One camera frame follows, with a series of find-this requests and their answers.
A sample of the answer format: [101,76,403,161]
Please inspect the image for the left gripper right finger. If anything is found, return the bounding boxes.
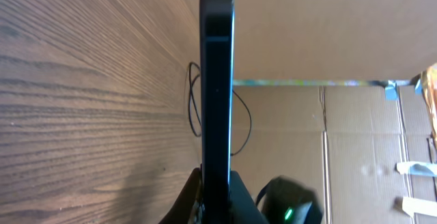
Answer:
[229,171,268,224]

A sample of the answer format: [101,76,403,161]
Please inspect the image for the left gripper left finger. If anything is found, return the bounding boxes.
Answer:
[159,167,204,224]

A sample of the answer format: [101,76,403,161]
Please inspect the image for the black USB charging cable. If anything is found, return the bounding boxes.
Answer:
[187,61,253,157]

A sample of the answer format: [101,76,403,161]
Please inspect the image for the Samsung Galaxy smartphone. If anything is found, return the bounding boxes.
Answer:
[199,0,234,223]

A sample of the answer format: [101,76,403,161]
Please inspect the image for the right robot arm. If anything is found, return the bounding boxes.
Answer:
[255,176,323,224]

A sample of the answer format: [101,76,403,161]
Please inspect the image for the cardboard wall panel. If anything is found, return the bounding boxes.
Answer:
[173,0,437,224]

